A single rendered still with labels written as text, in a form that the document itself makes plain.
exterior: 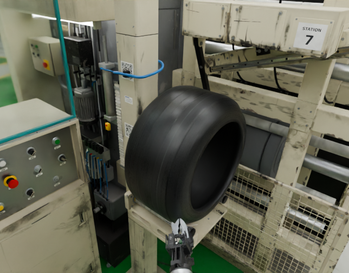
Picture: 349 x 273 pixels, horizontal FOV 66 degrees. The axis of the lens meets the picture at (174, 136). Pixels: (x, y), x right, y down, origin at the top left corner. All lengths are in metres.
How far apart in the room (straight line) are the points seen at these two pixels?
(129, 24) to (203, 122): 0.48
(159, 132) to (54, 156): 0.63
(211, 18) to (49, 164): 0.98
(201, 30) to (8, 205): 1.13
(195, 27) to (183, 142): 0.55
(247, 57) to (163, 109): 0.48
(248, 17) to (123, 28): 0.48
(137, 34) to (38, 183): 0.83
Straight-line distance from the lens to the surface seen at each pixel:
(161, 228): 1.30
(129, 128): 1.29
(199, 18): 1.23
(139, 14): 1.11
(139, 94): 1.17
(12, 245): 1.50
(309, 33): 1.05
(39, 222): 1.50
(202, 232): 1.38
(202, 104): 0.98
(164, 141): 0.93
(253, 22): 1.11
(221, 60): 1.35
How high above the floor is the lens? 1.83
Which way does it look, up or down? 29 degrees down
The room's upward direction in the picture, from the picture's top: 2 degrees clockwise
